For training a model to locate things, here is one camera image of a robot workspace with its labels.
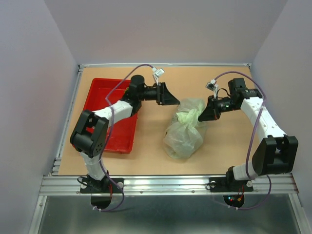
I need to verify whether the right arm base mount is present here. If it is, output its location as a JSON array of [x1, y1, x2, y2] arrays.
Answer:
[[206, 176, 254, 194]]

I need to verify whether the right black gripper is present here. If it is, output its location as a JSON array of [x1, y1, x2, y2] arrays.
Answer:
[[197, 94, 239, 121]]

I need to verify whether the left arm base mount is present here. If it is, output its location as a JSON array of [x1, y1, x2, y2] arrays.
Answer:
[[77, 176, 121, 195]]

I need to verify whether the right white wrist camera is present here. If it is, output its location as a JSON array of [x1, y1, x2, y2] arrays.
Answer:
[[206, 79, 218, 98]]

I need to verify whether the red plastic tray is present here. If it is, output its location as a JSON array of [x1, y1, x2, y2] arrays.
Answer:
[[83, 78, 137, 154]]

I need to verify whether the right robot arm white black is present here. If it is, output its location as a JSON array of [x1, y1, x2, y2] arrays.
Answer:
[[198, 78, 298, 193]]

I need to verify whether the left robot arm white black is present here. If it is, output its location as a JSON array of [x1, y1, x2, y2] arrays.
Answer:
[[70, 75, 180, 192]]

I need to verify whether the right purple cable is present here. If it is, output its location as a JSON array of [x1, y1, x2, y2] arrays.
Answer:
[[214, 71, 273, 211]]

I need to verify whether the aluminium rail frame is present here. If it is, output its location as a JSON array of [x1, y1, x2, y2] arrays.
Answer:
[[30, 66, 310, 234]]

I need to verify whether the pale green plastic bag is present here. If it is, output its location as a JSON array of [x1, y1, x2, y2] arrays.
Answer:
[[163, 98, 207, 160]]

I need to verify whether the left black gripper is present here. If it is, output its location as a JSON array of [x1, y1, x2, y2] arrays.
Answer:
[[139, 83, 181, 106]]

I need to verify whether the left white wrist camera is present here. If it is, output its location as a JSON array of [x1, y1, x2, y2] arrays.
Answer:
[[152, 67, 165, 84]]

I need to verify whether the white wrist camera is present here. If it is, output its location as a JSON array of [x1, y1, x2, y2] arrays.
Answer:
[[206, 79, 218, 98], [152, 67, 165, 84]]

